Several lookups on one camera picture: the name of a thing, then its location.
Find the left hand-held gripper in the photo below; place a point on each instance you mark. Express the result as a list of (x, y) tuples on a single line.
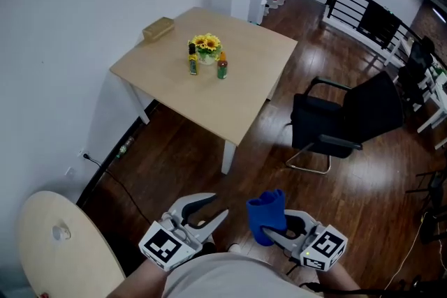
[(164, 247)]

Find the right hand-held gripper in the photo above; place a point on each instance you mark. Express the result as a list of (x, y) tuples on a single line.
[(326, 247)]

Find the blue cloth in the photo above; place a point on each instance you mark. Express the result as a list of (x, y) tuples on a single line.
[(265, 216)]

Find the bottle with orange cap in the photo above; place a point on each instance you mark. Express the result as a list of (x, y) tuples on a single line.
[(222, 68)]

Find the yellow bottle with black cap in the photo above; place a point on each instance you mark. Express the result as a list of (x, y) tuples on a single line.
[(193, 63)]

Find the person's left forearm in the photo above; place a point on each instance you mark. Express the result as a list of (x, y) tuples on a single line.
[(143, 281)]

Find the person's right forearm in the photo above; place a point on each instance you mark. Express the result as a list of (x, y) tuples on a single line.
[(337, 284)]

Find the person's white shirt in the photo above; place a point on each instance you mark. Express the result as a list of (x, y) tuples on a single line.
[(230, 277)]

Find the black mesh armchair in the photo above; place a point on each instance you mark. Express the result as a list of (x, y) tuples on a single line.
[(370, 108)]

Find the black equipment stand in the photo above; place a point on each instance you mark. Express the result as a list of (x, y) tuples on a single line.
[(434, 206)]

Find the clear glass on round table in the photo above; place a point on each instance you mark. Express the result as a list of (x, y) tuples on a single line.
[(61, 232)]

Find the round wooden table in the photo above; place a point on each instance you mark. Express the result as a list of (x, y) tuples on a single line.
[(63, 265)]

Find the sunflower bouquet in vase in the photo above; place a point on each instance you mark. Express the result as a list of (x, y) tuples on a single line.
[(206, 45)]

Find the white background desk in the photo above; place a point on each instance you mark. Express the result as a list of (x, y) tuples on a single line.
[(433, 108)]

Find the wooden tissue box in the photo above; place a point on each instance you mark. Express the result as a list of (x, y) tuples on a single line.
[(158, 29)]

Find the black swivel office chair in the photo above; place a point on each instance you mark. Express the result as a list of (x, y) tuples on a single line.
[(415, 69)]

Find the white water dispenser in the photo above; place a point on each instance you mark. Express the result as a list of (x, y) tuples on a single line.
[(258, 1)]

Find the black metal railing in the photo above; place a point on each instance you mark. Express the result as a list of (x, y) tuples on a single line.
[(377, 19)]

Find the white wall outlet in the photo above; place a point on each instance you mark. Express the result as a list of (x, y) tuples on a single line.
[(82, 153)]

